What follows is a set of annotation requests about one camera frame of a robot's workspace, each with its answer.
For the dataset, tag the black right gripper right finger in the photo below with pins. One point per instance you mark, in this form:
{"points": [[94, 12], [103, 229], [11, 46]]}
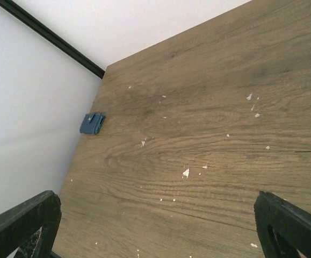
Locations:
{"points": [[284, 230]]}

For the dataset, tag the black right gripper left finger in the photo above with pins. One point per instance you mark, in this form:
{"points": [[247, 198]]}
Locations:
{"points": [[30, 228]]}

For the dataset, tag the blue leather card holder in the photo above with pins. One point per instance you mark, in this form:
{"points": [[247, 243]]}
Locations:
{"points": [[92, 123]]}

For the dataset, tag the black frame post left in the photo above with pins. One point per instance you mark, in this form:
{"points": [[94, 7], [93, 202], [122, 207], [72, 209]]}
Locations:
{"points": [[26, 18]]}

